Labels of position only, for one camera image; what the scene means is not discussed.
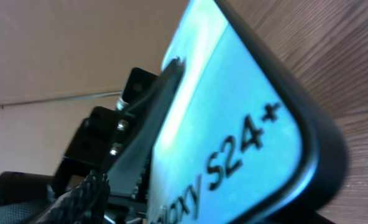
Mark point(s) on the black smartphone with blue screen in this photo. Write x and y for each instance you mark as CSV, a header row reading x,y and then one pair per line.
x,y
243,142

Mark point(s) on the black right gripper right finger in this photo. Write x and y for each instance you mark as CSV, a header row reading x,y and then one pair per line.
x,y
137,128

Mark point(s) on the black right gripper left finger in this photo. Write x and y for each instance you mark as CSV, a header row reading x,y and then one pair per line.
x,y
86,203

